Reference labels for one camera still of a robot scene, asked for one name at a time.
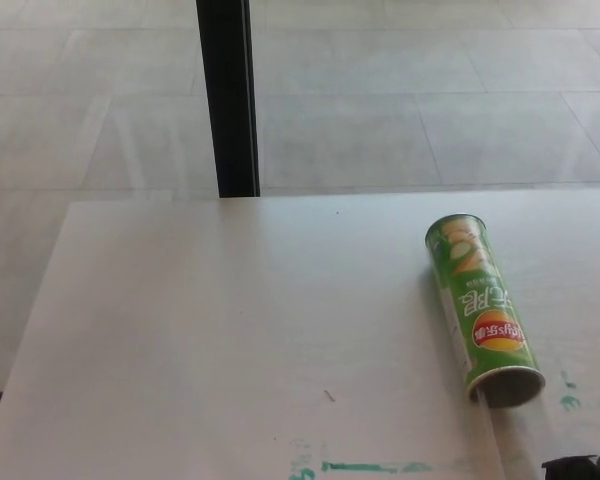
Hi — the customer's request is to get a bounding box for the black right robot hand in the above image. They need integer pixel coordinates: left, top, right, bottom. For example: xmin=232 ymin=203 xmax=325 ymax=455
xmin=540 ymin=447 xmax=600 ymax=480

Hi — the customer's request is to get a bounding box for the clear plastic chips tray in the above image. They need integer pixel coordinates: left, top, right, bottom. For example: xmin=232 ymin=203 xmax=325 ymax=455
xmin=472 ymin=387 xmax=556 ymax=480

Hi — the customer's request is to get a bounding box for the green chips can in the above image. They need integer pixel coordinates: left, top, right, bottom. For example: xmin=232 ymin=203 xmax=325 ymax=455
xmin=424 ymin=213 xmax=547 ymax=409

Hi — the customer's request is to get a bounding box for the black vertical post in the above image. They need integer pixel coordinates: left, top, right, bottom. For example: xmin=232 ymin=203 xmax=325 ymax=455
xmin=195 ymin=0 xmax=261 ymax=199

